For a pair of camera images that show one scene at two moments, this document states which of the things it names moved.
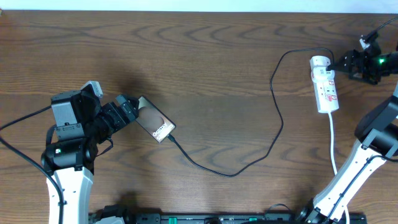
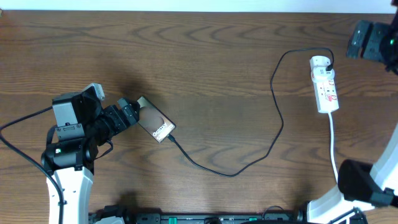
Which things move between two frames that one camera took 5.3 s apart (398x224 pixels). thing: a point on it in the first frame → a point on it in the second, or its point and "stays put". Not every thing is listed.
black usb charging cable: x=279 y=110 stays put
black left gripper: x=119 y=122 stays put
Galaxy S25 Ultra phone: x=153 y=121 stays put
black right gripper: x=364 y=56 → x=379 y=34
